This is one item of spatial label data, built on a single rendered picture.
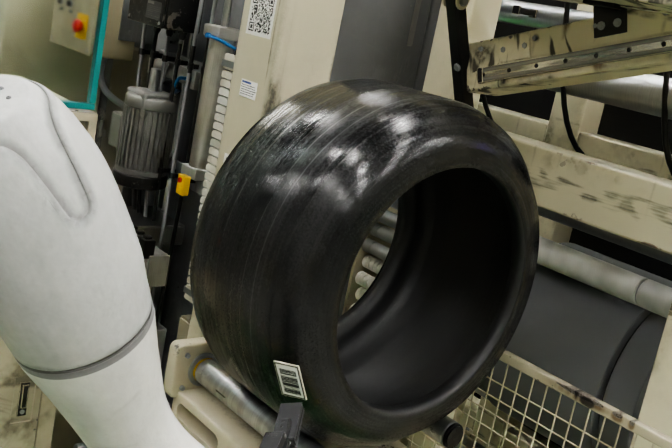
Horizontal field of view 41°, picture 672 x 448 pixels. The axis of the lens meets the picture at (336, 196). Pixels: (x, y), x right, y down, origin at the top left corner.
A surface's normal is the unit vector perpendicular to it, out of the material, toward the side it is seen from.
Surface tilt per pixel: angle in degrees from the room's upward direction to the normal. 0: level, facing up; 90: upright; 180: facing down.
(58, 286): 102
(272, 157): 56
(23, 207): 89
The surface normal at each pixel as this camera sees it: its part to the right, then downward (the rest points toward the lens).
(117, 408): 0.45, 0.58
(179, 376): 0.63, 0.28
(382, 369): -0.21, -0.84
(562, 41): -0.76, -0.01
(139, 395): 0.75, 0.41
